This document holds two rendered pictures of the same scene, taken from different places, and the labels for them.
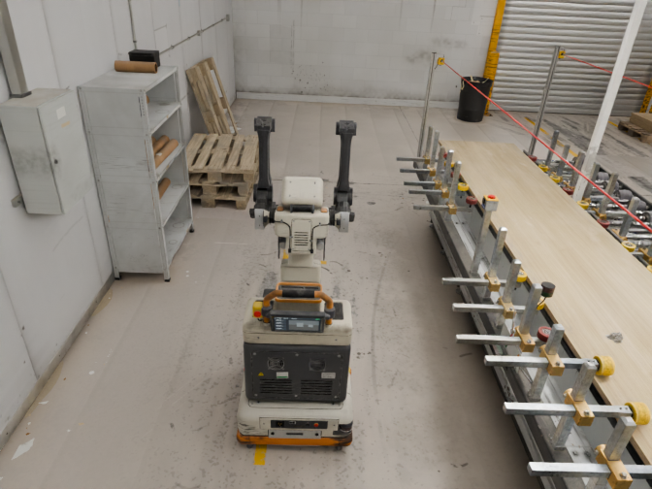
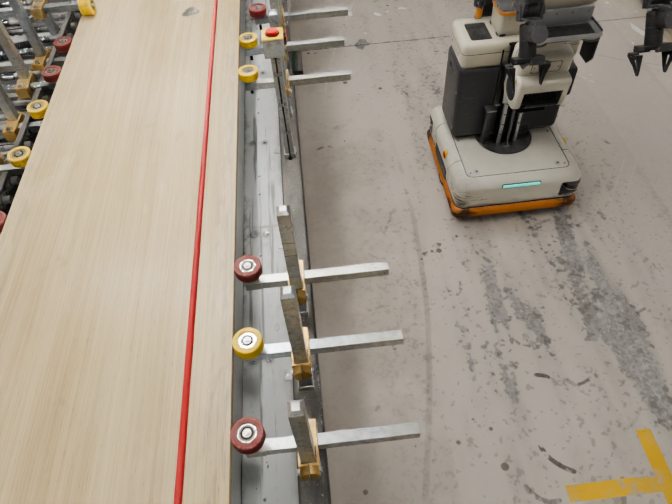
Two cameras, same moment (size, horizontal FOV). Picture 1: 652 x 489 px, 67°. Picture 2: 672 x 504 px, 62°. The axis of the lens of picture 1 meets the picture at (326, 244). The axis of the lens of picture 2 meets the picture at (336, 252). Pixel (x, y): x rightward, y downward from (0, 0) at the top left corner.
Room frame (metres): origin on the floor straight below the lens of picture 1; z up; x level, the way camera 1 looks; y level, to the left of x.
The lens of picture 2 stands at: (4.31, -0.79, 2.19)
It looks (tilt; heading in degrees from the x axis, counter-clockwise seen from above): 51 degrees down; 180
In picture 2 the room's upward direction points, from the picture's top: 5 degrees counter-clockwise
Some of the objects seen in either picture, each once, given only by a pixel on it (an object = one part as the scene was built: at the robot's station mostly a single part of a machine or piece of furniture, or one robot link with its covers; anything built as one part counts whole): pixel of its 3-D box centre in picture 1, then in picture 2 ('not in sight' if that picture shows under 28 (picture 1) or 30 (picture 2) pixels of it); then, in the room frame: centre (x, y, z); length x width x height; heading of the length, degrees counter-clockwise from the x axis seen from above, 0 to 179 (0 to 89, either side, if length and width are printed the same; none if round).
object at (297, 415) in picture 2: (438, 174); (306, 448); (3.84, -0.89, 0.87); 0.04 x 0.04 x 0.48; 2
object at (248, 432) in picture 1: (297, 386); (498, 153); (2.10, 0.12, 0.16); 0.67 x 0.64 x 0.25; 2
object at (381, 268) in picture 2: (442, 208); (317, 276); (3.29, -0.85, 0.82); 0.43 x 0.03 x 0.04; 92
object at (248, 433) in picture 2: not in sight; (250, 440); (3.80, -1.03, 0.85); 0.08 x 0.08 x 0.11
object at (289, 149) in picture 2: (480, 242); (283, 108); (2.60, -0.93, 0.93); 0.05 x 0.05 x 0.45; 2
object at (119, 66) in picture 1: (136, 66); not in sight; (3.88, 1.52, 1.59); 0.30 x 0.08 x 0.08; 92
